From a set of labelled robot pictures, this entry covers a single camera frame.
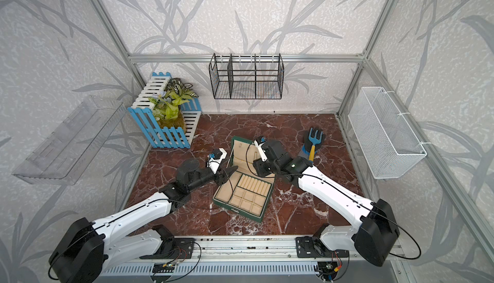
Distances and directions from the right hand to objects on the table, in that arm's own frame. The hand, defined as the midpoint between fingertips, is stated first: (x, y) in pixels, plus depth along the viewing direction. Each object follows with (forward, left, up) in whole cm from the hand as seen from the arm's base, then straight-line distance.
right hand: (258, 160), depth 80 cm
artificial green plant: (+25, +43, +10) cm, 51 cm away
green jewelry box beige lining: (-8, +7, -15) cm, 18 cm away
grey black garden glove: (+16, -26, -16) cm, 35 cm away
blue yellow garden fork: (+21, -31, -16) cm, 40 cm away
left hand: (-2, +10, +2) cm, 10 cm away
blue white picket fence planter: (+19, +41, -4) cm, 45 cm away
